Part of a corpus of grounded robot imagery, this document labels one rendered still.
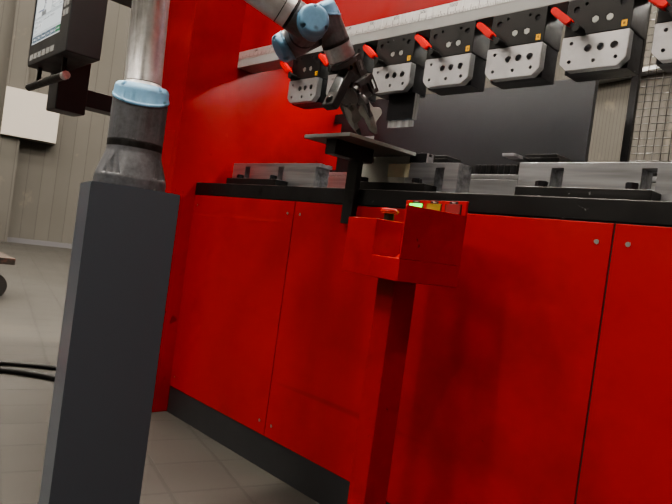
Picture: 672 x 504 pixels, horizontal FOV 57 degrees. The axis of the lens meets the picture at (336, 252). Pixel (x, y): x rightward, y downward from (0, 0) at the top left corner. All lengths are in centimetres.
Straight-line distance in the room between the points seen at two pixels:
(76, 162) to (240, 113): 939
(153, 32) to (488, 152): 122
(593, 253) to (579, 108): 90
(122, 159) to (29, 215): 1038
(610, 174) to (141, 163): 100
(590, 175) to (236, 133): 146
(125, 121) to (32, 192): 1037
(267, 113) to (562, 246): 156
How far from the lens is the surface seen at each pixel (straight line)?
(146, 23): 158
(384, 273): 123
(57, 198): 1175
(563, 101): 216
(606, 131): 1165
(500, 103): 228
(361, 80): 170
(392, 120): 187
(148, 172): 136
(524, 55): 161
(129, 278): 134
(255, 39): 247
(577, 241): 132
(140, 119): 138
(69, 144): 1181
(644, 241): 128
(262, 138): 257
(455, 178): 165
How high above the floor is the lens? 72
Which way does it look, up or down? 1 degrees down
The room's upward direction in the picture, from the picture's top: 8 degrees clockwise
